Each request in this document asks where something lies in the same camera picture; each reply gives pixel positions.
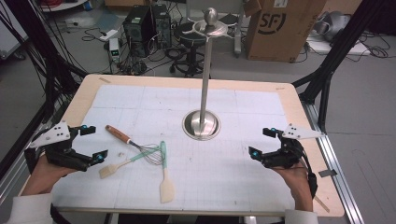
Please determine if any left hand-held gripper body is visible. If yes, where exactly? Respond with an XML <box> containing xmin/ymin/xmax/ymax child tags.
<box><xmin>24</xmin><ymin>120</ymin><xmax>94</xmax><ymax>174</ymax></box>

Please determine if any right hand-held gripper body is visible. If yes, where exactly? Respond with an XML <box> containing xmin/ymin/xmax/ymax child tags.
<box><xmin>261</xmin><ymin>122</ymin><xmax>327</xmax><ymax>171</ymax></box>

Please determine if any teal handled pastry brush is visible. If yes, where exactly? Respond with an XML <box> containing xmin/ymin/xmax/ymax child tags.
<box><xmin>98</xmin><ymin>145</ymin><xmax>162</xmax><ymax>180</ymax></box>

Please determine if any wooden handled wire whisk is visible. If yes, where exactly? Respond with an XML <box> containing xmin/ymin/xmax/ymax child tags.
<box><xmin>105</xmin><ymin>124</ymin><xmax>165</xmax><ymax>166</ymax></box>

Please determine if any teal handled beige spatula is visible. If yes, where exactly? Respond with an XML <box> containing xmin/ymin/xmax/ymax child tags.
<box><xmin>159</xmin><ymin>140</ymin><xmax>176</xmax><ymax>204</ymax></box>

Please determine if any steel utensil rack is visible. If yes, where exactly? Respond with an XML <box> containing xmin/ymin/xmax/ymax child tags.
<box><xmin>181</xmin><ymin>7</ymin><xmax>234</xmax><ymax>142</ymax></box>

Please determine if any person's right hand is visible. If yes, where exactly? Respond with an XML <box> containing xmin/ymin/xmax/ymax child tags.
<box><xmin>272</xmin><ymin>161</ymin><xmax>314</xmax><ymax>202</ymax></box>

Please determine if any person's left hand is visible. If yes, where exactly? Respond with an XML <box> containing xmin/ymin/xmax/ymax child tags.
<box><xmin>29</xmin><ymin>154</ymin><xmax>78</xmax><ymax>189</ymax></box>

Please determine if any white grid mat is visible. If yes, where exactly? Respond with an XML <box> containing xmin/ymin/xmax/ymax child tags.
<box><xmin>50</xmin><ymin>84</ymin><xmax>297</xmax><ymax>213</ymax></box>

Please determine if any grey tape piece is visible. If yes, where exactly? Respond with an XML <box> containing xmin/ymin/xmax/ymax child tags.
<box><xmin>318</xmin><ymin>169</ymin><xmax>339</xmax><ymax>178</ymax></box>

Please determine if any tan tape strip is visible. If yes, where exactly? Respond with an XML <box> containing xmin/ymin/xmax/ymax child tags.
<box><xmin>312</xmin><ymin>195</ymin><xmax>331</xmax><ymax>214</ymax></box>

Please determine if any white device green display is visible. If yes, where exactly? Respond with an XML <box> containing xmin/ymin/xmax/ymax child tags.
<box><xmin>107</xmin><ymin>37</ymin><xmax>121</xmax><ymax>63</ymax></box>

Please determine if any large cardboard box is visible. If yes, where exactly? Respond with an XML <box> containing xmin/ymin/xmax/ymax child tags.
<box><xmin>244</xmin><ymin>0</ymin><xmax>328</xmax><ymax>63</ymax></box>

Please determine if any white power strip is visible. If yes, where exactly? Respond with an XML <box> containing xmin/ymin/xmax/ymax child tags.
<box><xmin>98</xmin><ymin>28</ymin><xmax>120</xmax><ymax>42</ymax></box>

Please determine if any black round stool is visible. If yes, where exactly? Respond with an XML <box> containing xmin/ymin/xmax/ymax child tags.
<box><xmin>169</xmin><ymin>21</ymin><xmax>213</xmax><ymax>78</ymax></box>

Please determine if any large black computer tower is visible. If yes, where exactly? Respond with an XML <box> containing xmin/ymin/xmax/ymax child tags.
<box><xmin>122</xmin><ymin>5</ymin><xmax>157</xmax><ymax>59</ymax></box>

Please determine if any white flat board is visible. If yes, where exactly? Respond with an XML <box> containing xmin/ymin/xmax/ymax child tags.
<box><xmin>306</xmin><ymin>35</ymin><xmax>372</xmax><ymax>57</ymax></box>

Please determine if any grey shiny bag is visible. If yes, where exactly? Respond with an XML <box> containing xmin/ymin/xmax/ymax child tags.
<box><xmin>312</xmin><ymin>10</ymin><xmax>353</xmax><ymax>43</ymax></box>

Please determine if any slim black computer tower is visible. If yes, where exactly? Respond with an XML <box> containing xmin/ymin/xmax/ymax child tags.
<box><xmin>151</xmin><ymin>3</ymin><xmax>173</xmax><ymax>50</ymax></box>

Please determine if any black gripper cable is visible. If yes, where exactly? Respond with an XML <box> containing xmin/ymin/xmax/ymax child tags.
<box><xmin>298</xmin><ymin>145</ymin><xmax>318</xmax><ymax>200</ymax></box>

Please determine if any aluminium rail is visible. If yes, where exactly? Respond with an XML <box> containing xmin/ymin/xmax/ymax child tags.
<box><xmin>0</xmin><ymin>122</ymin><xmax>52</xmax><ymax>204</ymax></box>
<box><xmin>300</xmin><ymin>101</ymin><xmax>365</xmax><ymax>224</ymax></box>

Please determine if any black frame post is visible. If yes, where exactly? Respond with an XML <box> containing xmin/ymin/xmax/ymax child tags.
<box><xmin>291</xmin><ymin>0</ymin><xmax>387</xmax><ymax>134</ymax></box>
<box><xmin>0</xmin><ymin>0</ymin><xmax>89</xmax><ymax>181</ymax></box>

